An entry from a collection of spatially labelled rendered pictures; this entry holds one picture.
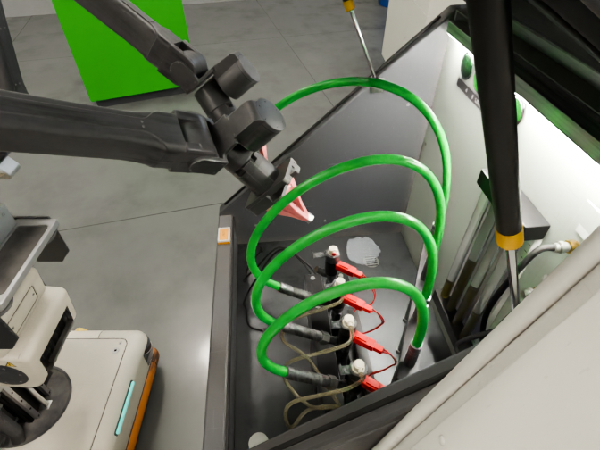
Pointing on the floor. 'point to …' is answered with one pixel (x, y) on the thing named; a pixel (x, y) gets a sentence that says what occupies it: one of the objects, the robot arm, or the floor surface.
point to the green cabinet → (118, 53)
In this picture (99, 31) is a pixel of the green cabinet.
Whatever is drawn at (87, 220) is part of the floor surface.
